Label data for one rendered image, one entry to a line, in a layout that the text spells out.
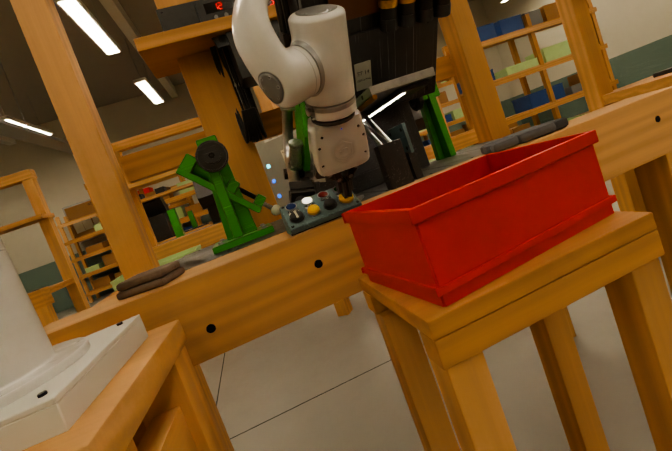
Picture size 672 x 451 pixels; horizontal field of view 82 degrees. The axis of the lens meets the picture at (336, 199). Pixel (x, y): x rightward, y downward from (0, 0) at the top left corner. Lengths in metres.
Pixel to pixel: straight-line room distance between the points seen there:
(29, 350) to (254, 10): 0.48
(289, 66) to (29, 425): 0.46
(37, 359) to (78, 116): 0.96
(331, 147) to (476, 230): 0.29
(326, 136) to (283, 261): 0.24
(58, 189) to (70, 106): 10.58
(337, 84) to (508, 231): 0.32
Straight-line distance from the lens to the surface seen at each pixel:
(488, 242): 0.50
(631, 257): 0.62
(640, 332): 0.68
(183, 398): 0.66
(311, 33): 0.58
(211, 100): 1.36
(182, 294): 0.74
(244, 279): 0.73
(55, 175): 12.04
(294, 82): 0.54
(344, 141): 0.66
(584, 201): 0.62
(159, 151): 1.44
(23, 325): 0.58
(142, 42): 1.32
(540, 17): 7.16
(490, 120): 1.66
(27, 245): 12.32
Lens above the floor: 0.99
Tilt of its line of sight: 4 degrees down
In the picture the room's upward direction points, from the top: 20 degrees counter-clockwise
